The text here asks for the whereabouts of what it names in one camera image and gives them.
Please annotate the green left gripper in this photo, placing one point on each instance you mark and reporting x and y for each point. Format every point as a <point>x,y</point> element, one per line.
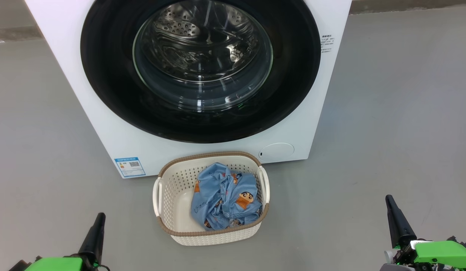
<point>52,264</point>

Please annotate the white front-load washing machine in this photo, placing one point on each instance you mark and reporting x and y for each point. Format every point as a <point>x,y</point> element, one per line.
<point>104,143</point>

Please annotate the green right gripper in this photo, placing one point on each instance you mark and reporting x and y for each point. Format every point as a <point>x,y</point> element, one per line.
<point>440,256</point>

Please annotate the black round glass washer door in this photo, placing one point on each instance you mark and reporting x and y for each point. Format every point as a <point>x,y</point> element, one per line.
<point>104,75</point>

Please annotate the blue cartoon print garment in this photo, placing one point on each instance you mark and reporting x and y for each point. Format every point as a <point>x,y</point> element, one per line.
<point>217,184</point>

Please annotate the cream perforated laundry basket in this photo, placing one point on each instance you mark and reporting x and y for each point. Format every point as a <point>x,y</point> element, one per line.
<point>172,210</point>

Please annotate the blue energy label sticker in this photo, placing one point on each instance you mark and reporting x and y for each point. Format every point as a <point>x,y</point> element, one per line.
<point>129,167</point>

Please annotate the round white filter cover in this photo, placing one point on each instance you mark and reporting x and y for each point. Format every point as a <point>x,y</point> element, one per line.
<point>276,152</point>

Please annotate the perforated steel washer drum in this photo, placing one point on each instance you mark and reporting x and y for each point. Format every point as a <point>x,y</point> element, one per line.
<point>180,26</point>

